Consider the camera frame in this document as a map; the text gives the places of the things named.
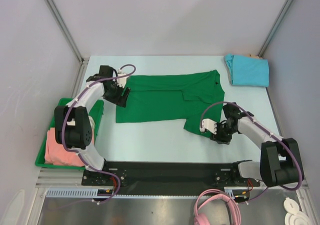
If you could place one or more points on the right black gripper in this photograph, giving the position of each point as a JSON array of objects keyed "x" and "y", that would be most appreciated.
[{"x": 220, "y": 137}]

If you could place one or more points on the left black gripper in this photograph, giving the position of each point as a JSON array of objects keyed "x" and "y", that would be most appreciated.
[{"x": 119, "y": 100}]

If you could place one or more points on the green t shirt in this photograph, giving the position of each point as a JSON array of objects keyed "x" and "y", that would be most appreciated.
[{"x": 187, "y": 97}]

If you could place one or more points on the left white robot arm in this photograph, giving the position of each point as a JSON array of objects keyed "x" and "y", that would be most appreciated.
[{"x": 73, "y": 129}]

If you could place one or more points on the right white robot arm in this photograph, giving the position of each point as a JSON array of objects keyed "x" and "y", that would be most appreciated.
[{"x": 280, "y": 161}]

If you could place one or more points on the folded blue t shirt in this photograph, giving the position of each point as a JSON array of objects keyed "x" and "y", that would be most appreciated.
[{"x": 247, "y": 70}]

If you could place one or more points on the pink t shirt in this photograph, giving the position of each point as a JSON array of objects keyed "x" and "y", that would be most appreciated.
[{"x": 56, "y": 154}]

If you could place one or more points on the pink headphones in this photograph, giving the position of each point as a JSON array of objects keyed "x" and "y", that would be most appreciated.
[{"x": 215, "y": 207}]

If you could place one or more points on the white round lids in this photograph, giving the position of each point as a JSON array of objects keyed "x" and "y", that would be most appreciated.
[{"x": 293, "y": 214}]

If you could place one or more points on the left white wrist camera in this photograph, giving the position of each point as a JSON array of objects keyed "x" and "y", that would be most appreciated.
[{"x": 122, "y": 78}]

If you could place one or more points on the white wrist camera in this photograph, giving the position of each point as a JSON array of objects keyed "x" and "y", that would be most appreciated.
[
  {"x": 208, "y": 125},
  {"x": 122, "y": 78}
]

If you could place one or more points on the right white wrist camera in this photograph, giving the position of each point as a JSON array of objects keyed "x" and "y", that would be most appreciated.
[{"x": 208, "y": 125}]

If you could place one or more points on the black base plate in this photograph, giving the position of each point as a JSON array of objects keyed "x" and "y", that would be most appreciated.
[{"x": 153, "y": 189}]

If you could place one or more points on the aluminium frame rail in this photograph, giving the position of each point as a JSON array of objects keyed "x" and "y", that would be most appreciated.
[{"x": 206, "y": 176}]

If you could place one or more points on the left aluminium frame post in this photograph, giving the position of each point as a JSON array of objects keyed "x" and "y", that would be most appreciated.
[{"x": 64, "y": 29}]

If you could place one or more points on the aluminium frame post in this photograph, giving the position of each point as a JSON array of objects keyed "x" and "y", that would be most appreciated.
[
  {"x": 64, "y": 29},
  {"x": 276, "y": 26}
]

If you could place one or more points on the white cable duct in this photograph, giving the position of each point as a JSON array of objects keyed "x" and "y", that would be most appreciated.
[{"x": 72, "y": 192}]

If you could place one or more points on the right aluminium frame post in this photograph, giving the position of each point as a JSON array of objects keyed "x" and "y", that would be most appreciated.
[{"x": 276, "y": 26}]

